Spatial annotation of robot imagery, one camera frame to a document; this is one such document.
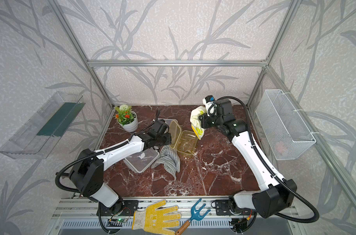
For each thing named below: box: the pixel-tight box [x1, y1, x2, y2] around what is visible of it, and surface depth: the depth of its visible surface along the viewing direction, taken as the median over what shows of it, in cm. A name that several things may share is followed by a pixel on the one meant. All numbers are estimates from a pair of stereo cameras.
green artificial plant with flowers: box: [112, 104, 136, 127], surface depth 96 cm
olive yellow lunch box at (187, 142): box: [176, 130, 199, 156], surface depth 100 cm
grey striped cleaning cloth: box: [151, 144, 181, 181], surface depth 86 cm
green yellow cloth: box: [189, 105, 208, 141], surface depth 74 cm
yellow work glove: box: [132, 199, 182, 235], surface depth 71 cm
